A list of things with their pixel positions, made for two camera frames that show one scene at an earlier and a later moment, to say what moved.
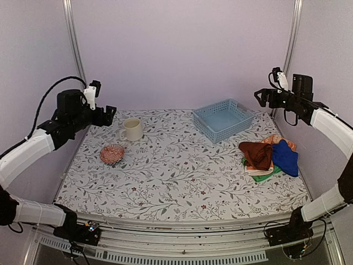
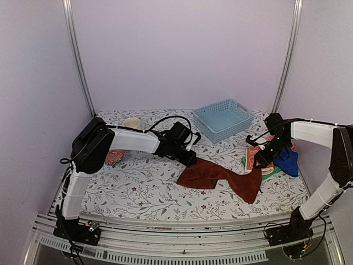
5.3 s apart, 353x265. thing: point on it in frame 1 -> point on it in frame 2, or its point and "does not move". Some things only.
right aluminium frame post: x=296 y=21 does not move
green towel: x=277 y=171 does not move
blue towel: x=285 y=158 does not move
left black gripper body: x=98 y=120 -> x=177 y=155
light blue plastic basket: x=223 y=120 does not move
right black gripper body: x=275 y=103 -> x=278 y=145
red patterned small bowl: x=112 y=154 does not move
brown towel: x=257 y=155 -> x=202 y=174
